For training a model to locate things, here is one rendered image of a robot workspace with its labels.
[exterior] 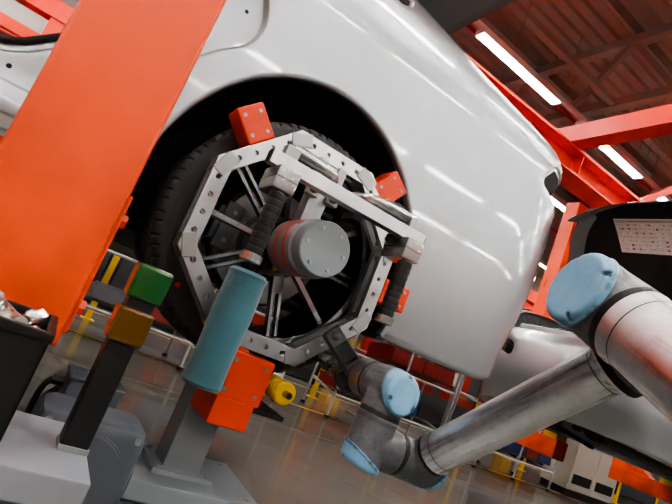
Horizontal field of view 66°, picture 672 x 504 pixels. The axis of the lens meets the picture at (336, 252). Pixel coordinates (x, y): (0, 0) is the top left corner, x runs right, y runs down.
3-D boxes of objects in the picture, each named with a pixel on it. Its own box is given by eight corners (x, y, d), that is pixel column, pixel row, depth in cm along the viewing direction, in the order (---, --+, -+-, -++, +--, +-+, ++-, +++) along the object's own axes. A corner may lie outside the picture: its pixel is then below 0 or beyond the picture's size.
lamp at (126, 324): (136, 344, 61) (151, 312, 61) (141, 351, 57) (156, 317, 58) (101, 333, 59) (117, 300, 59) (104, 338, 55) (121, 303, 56)
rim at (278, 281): (352, 211, 172) (216, 130, 150) (392, 207, 152) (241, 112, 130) (291, 354, 163) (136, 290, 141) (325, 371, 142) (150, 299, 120)
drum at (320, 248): (300, 283, 136) (320, 234, 139) (339, 290, 117) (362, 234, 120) (253, 262, 130) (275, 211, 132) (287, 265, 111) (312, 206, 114)
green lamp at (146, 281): (154, 304, 61) (169, 273, 62) (160, 308, 58) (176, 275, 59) (121, 291, 60) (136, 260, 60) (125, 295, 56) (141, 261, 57)
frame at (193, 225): (334, 381, 141) (403, 201, 151) (346, 387, 135) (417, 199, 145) (140, 308, 117) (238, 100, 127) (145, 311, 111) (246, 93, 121)
